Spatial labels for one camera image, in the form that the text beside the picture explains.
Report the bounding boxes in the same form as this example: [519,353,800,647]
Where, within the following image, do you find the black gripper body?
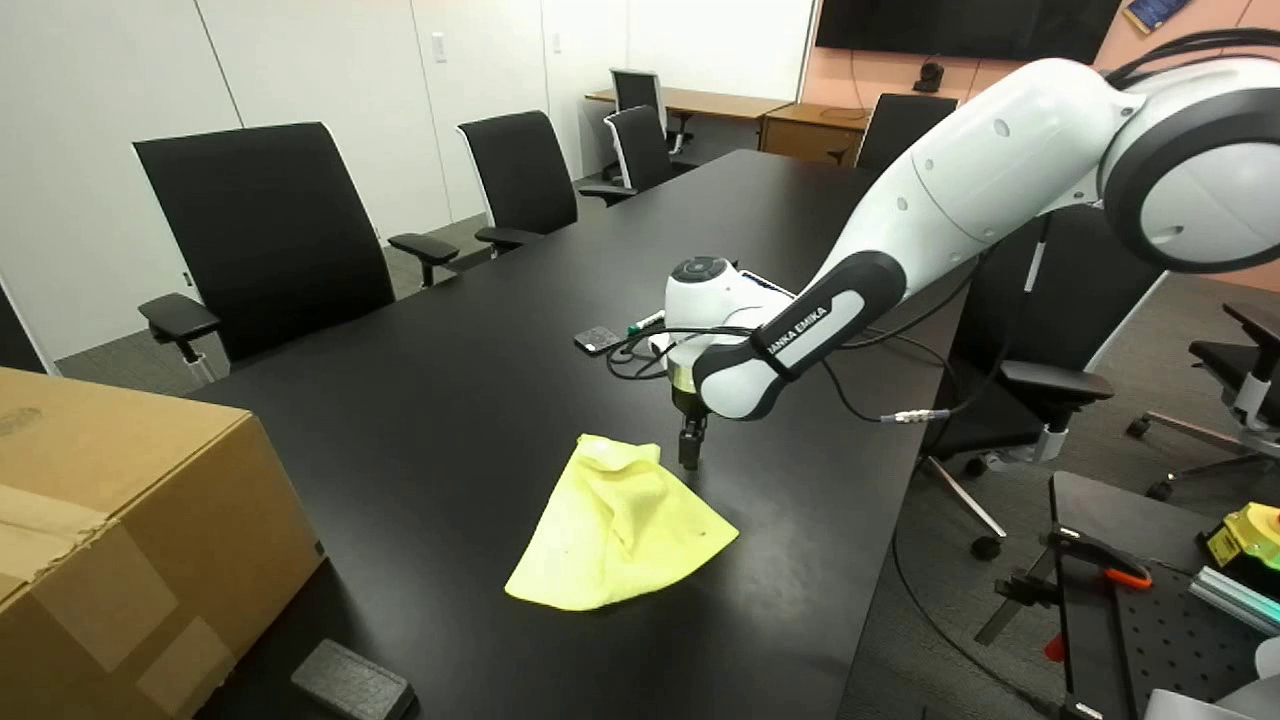
[673,389,708,472]

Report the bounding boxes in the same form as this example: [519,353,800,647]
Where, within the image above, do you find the yellow cloth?
[505,431,740,611]

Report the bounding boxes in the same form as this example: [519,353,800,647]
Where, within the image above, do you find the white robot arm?
[666,58,1280,419]

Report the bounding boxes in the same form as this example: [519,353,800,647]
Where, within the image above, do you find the black smartphone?
[574,319,632,358]

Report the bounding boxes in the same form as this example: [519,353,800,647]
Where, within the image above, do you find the black office chair far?
[604,68,694,198]

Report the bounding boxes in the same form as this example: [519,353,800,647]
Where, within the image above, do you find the black office chair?
[604,68,694,198]
[465,111,575,252]
[134,119,465,373]

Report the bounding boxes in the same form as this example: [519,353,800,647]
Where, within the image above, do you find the black office chair middle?
[465,111,575,252]

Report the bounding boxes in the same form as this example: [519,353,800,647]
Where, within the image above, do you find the wooden side desk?
[581,83,872,169]

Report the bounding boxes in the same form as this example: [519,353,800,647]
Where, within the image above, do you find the black chair beside robot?
[851,92,1165,564]

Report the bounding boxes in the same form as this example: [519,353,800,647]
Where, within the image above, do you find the black office chair near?
[134,119,465,373]

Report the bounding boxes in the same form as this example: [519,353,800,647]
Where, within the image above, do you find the brown cardboard box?
[0,367,322,720]

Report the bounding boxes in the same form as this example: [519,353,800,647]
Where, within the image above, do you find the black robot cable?
[604,283,974,431]

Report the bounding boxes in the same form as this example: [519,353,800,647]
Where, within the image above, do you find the wall television screen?
[818,0,1121,62]

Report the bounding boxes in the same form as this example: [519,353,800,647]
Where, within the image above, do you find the orange handled tool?
[1048,526,1155,593]

